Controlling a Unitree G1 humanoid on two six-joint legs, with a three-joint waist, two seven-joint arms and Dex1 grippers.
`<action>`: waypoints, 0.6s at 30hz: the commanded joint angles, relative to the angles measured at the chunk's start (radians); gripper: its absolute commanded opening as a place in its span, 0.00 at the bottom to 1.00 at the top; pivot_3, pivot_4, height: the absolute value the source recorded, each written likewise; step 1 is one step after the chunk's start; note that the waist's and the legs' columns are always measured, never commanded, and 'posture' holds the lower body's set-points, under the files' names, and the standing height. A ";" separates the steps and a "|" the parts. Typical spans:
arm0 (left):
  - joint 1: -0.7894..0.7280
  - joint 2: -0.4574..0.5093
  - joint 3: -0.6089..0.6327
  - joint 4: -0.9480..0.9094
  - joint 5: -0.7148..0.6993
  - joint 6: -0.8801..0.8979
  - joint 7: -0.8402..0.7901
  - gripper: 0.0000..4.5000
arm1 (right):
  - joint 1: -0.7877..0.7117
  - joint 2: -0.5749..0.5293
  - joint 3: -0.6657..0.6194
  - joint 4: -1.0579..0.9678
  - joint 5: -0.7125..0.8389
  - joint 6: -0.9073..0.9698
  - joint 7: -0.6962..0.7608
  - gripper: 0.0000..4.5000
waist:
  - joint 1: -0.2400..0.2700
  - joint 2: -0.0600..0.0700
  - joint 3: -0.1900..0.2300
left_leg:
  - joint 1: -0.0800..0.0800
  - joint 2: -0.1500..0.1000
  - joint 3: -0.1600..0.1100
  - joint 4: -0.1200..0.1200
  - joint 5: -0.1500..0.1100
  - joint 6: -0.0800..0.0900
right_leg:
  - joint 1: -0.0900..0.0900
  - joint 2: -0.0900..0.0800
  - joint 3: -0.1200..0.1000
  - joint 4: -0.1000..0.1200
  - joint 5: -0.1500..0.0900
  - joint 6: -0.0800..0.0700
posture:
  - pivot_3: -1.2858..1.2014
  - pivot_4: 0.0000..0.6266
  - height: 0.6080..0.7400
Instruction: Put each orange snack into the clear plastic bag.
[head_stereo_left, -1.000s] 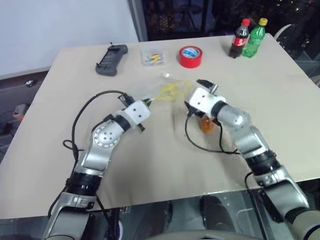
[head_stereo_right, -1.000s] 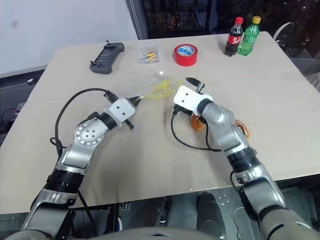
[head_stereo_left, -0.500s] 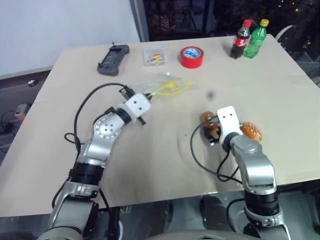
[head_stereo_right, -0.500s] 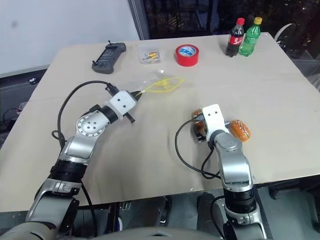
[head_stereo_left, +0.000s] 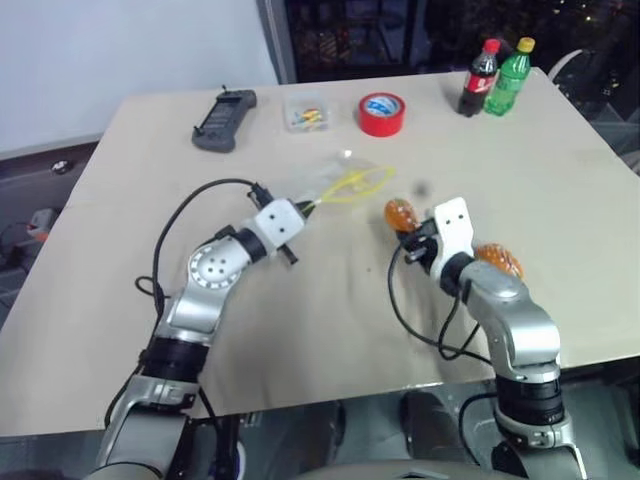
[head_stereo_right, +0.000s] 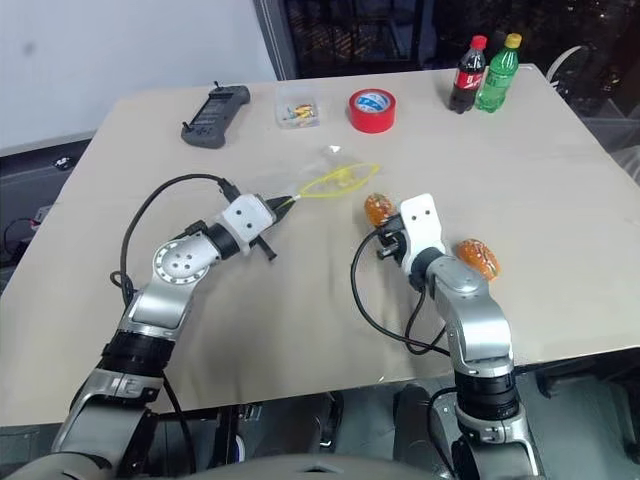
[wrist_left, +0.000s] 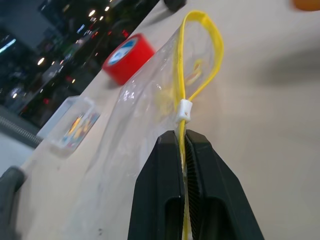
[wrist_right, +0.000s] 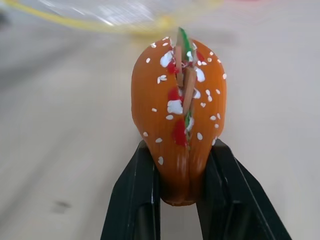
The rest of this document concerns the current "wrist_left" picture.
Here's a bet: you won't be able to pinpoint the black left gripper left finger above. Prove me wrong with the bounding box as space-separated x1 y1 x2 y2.
127 130 189 240

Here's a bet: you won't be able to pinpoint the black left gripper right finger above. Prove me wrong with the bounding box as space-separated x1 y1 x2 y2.
185 129 265 240

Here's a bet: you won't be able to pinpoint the clear plastic bag yellow zipper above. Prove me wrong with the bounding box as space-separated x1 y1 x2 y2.
63 9 225 240

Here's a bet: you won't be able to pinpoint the orange snack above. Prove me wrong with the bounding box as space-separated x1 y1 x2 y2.
291 0 320 12

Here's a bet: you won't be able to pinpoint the clear plastic box colourful contents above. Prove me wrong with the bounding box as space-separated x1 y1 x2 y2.
36 95 101 156

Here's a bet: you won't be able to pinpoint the red tape roll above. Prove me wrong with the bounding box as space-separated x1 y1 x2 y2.
101 32 156 86

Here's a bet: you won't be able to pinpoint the dark grey rounded object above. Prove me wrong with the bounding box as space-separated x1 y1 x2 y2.
0 165 27 240

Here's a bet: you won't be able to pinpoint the dark round object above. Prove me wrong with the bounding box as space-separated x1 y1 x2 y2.
163 0 187 12

